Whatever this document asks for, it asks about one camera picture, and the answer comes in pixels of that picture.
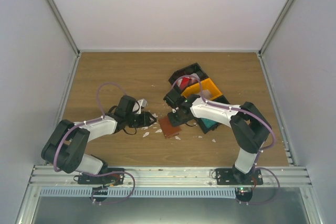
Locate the aluminium mounting rail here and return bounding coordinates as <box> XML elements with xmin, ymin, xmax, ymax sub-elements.
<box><xmin>28</xmin><ymin>166</ymin><xmax>312</xmax><ymax>188</ymax></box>

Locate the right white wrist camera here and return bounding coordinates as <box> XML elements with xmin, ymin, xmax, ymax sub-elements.
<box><xmin>172</xmin><ymin>107</ymin><xmax>179</xmax><ymax>113</ymax></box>

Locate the orange card bin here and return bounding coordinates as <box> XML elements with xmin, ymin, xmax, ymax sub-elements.
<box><xmin>182</xmin><ymin>78</ymin><xmax>223</xmax><ymax>100</ymax></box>

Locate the grey slotted cable duct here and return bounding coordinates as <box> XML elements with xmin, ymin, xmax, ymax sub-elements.
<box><xmin>40</xmin><ymin>187</ymin><xmax>236</xmax><ymax>199</ymax></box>

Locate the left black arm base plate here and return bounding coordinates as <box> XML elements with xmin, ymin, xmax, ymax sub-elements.
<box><xmin>74</xmin><ymin>167</ymin><xmax>125</xmax><ymax>203</ymax></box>

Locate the black three-slot card tray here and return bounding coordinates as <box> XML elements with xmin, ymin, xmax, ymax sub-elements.
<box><xmin>168</xmin><ymin>62</ymin><xmax>232</xmax><ymax>135</ymax></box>

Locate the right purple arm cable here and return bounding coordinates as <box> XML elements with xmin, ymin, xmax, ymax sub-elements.
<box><xmin>169</xmin><ymin>76</ymin><xmax>277</xmax><ymax>168</ymax></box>

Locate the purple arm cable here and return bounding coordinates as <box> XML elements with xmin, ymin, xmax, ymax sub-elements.
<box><xmin>169</xmin><ymin>76</ymin><xmax>277</xmax><ymax>168</ymax></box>
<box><xmin>52</xmin><ymin>82</ymin><xmax>128</xmax><ymax>174</ymax></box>

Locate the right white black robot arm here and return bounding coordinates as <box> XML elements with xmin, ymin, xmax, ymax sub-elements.
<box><xmin>163</xmin><ymin>90</ymin><xmax>276</xmax><ymax>185</ymax></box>

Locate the red white card stack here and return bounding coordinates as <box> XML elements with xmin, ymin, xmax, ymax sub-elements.
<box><xmin>176</xmin><ymin>73</ymin><xmax>199</xmax><ymax>90</ymax></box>

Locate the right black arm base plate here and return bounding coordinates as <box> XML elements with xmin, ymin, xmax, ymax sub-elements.
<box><xmin>211</xmin><ymin>167</ymin><xmax>263</xmax><ymax>204</ymax></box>

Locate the brown leather card holder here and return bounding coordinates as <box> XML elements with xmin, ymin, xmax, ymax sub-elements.
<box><xmin>159</xmin><ymin>116</ymin><xmax>181</xmax><ymax>138</ymax></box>

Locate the teal card stack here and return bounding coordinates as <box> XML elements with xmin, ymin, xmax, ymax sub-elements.
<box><xmin>199</xmin><ymin>118</ymin><xmax>220</xmax><ymax>131</ymax></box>

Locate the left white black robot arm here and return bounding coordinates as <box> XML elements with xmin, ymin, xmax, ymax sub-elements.
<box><xmin>41</xmin><ymin>95</ymin><xmax>156</xmax><ymax>184</ymax></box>

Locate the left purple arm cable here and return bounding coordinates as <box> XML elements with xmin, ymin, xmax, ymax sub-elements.
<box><xmin>52</xmin><ymin>82</ymin><xmax>128</xmax><ymax>174</ymax></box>

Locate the white patterned card stack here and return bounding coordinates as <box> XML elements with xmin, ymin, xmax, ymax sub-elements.
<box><xmin>202</xmin><ymin>90</ymin><xmax>213</xmax><ymax>100</ymax></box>

